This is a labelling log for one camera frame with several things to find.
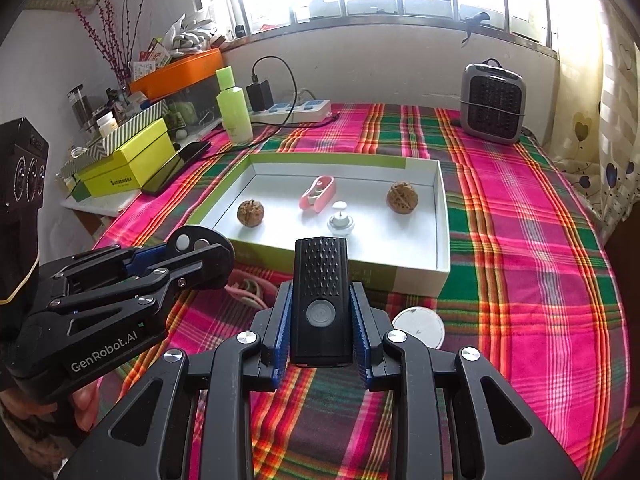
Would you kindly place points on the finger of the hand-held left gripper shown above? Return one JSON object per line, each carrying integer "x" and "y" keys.
{"x": 150, "y": 260}
{"x": 205, "y": 267}

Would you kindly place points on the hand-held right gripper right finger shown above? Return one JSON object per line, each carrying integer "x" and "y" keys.
{"x": 361, "y": 330}

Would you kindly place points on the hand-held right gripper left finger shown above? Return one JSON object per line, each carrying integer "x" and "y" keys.
{"x": 282, "y": 330}

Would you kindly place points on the black disc with silver buttons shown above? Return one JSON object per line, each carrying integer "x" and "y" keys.
{"x": 192, "y": 237}

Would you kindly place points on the green stand with white top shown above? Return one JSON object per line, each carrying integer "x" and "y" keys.
{"x": 417, "y": 327}

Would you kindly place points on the small brown walnut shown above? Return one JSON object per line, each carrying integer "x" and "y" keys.
{"x": 250, "y": 212}

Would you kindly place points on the green and white shallow box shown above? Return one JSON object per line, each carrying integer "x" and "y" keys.
{"x": 280, "y": 195}

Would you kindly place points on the grey and white knob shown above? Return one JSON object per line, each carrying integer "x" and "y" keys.
{"x": 341, "y": 221}

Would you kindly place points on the large brown walnut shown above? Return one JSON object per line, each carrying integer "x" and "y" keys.
{"x": 401, "y": 197}

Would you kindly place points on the person's left forearm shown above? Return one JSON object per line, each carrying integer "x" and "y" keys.
{"x": 20, "y": 435}

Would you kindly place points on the person's left hand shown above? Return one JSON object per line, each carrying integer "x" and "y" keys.
{"x": 82, "y": 405}

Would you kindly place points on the white side table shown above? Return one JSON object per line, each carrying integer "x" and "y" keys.
{"x": 95, "y": 204}

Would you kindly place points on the yellow-green box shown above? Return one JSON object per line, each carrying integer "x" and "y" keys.
{"x": 127, "y": 167}

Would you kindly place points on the black phone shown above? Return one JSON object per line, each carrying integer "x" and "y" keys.
{"x": 175, "y": 165}

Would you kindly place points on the small dark green box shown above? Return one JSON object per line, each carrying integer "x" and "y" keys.
{"x": 80, "y": 189}

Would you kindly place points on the green white striped box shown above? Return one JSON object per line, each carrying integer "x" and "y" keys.
{"x": 127, "y": 127}

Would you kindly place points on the small white bottle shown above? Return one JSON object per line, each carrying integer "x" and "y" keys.
{"x": 106, "y": 122}

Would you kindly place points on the light green bottle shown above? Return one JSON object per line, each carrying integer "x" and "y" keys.
{"x": 234, "y": 110}

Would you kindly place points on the glass tank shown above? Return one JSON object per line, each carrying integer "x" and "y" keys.
{"x": 195, "y": 102}

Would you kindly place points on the pink green plaid cloth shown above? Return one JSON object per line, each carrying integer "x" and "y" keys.
{"x": 525, "y": 285}

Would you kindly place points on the dark glass jar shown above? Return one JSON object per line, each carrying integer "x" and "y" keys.
{"x": 80, "y": 105}

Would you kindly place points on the black charger adapter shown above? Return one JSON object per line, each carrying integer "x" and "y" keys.
{"x": 261, "y": 95}

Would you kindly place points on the white power strip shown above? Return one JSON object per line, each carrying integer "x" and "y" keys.
{"x": 300, "y": 110}

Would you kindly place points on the orange box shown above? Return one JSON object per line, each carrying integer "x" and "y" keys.
{"x": 175, "y": 75}

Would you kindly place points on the red flower branches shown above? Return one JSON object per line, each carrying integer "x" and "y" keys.
{"x": 111, "y": 40}

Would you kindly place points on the pile of white packets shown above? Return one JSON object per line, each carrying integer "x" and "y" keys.
{"x": 185, "y": 32}

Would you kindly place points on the grey space heater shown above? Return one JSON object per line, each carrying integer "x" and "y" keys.
{"x": 492, "y": 102}

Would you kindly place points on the heart print curtain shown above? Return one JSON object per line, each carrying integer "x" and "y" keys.
{"x": 605, "y": 135}

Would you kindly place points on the black hook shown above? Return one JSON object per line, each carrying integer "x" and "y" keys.
{"x": 477, "y": 17}

